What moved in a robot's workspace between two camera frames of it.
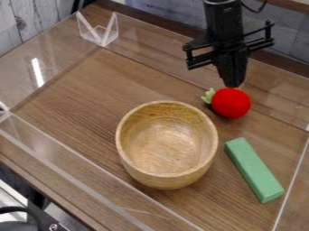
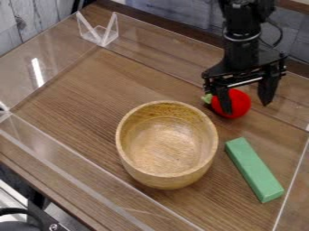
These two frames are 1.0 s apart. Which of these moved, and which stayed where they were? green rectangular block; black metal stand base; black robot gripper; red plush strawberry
Moved: black robot gripper
Stayed: green rectangular block; red plush strawberry; black metal stand base
